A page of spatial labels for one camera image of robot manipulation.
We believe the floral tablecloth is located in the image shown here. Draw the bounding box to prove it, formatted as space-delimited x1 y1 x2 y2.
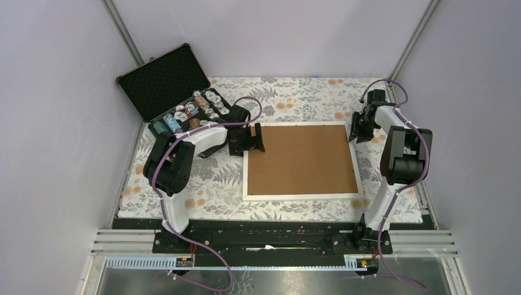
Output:
116 77 386 222

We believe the black poker chip case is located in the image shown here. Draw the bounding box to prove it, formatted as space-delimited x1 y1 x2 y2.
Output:
116 44 248 141

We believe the brown cardboard backing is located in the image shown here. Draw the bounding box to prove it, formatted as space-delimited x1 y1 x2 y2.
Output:
247 124 360 196

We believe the white picture frame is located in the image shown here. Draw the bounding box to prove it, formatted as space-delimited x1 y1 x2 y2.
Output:
242 120 365 203

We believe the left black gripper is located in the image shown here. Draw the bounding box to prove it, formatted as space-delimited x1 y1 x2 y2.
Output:
230 123 265 157

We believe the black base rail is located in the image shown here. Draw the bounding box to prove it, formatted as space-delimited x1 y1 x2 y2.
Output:
152 220 393 267

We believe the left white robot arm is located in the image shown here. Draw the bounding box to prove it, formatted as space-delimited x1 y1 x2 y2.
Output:
143 105 265 253

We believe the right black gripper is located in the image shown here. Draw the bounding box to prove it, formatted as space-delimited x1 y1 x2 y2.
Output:
346 112 377 144

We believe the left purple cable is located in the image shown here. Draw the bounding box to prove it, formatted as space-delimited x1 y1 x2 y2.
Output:
151 96 264 293

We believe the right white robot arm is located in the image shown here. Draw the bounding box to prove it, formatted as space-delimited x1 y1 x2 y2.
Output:
348 89 433 253

